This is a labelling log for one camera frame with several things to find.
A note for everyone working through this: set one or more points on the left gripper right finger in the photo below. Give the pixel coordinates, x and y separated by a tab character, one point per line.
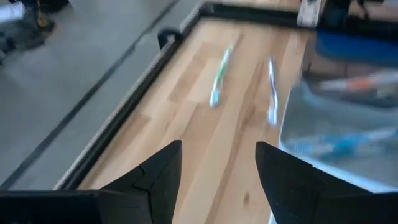
311	199

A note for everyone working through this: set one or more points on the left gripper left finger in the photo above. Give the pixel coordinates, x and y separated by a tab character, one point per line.
124	205

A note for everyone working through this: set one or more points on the blue white toothbrush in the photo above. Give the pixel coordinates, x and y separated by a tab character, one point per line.
345	144

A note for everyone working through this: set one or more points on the green white toothbrush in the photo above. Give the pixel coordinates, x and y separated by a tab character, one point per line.
220	77

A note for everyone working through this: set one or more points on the grey plastic bin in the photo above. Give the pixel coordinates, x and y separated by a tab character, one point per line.
311	130

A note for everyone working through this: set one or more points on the blue mat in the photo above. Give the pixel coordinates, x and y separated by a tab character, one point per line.
357	48

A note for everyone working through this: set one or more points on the grey metal mounting plate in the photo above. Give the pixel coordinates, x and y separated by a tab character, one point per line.
309	14

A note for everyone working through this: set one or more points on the dark floor equipment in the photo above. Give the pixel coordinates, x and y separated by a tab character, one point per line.
31	34

